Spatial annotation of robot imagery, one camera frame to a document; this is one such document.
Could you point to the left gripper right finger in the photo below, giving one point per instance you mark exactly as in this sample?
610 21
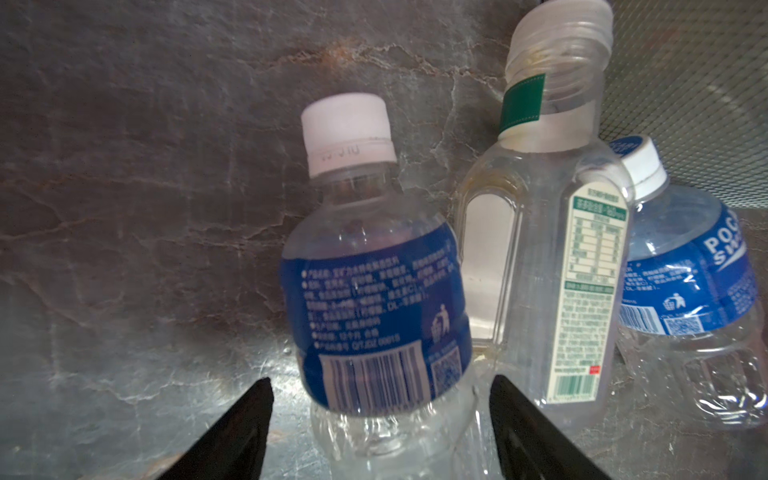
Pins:
529 445

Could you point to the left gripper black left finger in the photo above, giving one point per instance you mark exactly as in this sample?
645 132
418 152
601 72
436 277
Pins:
235 446

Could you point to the Pocari blue label bottle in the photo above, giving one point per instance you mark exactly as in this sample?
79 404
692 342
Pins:
690 320

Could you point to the green label square bottle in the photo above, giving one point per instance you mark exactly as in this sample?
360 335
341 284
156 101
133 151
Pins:
543 219

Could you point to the grey mesh waste bin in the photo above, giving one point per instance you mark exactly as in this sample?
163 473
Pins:
692 75

